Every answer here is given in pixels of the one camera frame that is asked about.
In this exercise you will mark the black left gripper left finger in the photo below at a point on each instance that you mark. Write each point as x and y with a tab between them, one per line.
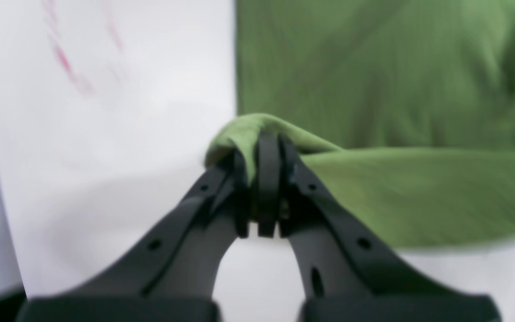
169	275

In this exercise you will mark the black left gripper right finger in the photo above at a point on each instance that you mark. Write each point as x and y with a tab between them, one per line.
348	273

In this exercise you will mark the green T-shirt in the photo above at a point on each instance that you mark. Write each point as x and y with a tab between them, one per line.
405	109

